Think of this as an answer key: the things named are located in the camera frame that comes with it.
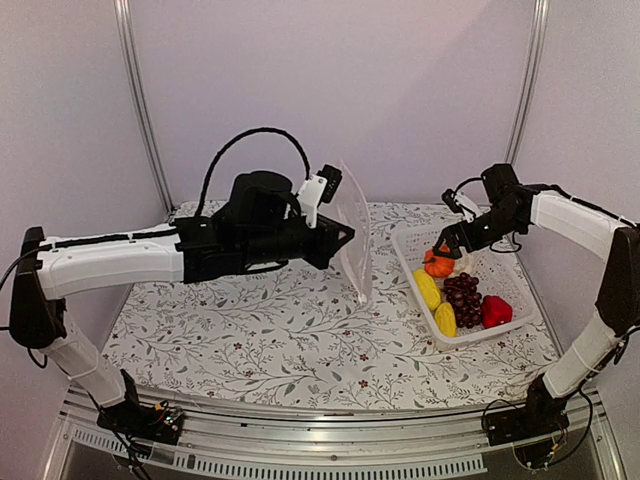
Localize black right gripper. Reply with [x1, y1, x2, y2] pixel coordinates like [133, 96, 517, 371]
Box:
[433, 206, 525, 260]

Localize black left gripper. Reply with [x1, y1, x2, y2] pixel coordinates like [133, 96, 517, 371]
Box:
[241, 214, 356, 270]

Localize clear zip top bag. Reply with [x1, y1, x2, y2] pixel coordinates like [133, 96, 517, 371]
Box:
[337, 160, 372, 305]

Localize orange toy pumpkin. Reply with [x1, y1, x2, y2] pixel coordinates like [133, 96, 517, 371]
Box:
[423, 250, 456, 278]

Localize white plastic basket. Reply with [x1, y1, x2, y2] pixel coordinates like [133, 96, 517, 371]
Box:
[391, 226, 536, 351]

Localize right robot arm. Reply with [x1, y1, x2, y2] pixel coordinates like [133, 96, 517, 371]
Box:
[434, 163, 639, 436]

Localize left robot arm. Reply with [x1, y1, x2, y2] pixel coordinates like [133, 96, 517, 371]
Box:
[8, 165, 355, 434]

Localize white toy cauliflower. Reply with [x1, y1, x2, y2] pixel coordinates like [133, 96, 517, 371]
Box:
[449, 253, 477, 278]

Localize purple toy grapes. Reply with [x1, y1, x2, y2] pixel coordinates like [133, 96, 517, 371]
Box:
[443, 273, 482, 328]

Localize red toy bell pepper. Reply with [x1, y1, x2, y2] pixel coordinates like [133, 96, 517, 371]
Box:
[481, 296, 513, 329]

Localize floral patterned table mat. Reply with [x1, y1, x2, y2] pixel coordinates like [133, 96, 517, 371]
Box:
[102, 203, 557, 409]

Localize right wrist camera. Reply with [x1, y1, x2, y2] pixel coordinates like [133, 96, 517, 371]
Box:
[441, 189, 482, 223]

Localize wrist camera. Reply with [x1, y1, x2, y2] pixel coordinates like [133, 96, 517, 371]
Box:
[296, 164, 343, 229]
[441, 189, 482, 223]

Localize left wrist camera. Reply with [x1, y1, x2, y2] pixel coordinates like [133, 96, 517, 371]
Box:
[296, 164, 343, 229]

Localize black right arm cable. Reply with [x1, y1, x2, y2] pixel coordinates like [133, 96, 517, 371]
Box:
[452, 177, 640, 251]

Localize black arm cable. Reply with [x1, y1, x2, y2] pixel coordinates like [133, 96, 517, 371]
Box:
[0, 127, 311, 331]
[452, 177, 640, 251]

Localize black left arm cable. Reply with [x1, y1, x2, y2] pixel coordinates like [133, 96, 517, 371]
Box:
[0, 127, 311, 331]

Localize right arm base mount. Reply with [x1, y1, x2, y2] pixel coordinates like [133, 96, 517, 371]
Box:
[481, 379, 569, 446]

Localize aluminium front rail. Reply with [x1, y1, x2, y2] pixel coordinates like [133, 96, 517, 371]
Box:
[43, 387, 627, 479]

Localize right aluminium frame post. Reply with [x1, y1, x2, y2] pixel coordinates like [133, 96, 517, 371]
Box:
[505, 0, 550, 166]

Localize aluminium frame post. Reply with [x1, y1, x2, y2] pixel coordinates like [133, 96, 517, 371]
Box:
[505, 0, 550, 166]
[113, 0, 174, 214]

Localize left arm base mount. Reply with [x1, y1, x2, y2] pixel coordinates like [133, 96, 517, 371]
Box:
[97, 369, 185, 445]

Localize left aluminium frame post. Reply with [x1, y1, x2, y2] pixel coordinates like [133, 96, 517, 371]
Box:
[113, 0, 174, 214]

